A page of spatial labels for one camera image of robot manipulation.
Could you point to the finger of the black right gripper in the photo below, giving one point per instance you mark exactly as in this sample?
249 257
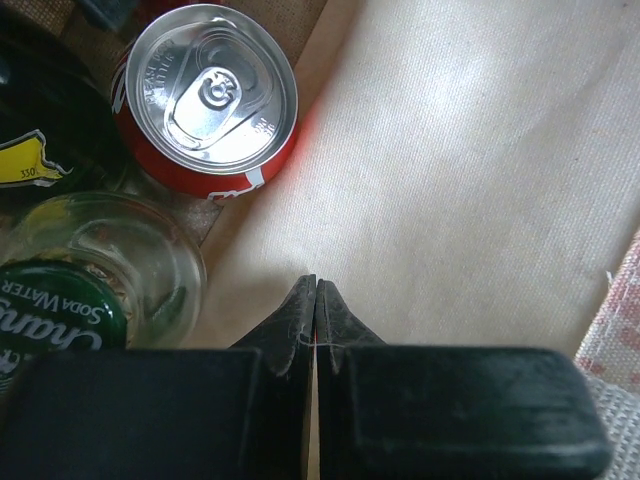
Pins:
337 328

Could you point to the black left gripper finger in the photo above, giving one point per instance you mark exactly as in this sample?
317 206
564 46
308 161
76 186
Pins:
284 337

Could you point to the canvas tote bag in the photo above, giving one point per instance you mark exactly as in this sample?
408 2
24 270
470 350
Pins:
467 173

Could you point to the clear soda water bottle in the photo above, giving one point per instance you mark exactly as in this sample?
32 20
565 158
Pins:
95 271

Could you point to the green glass bottle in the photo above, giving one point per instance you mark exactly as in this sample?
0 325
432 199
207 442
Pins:
57 132

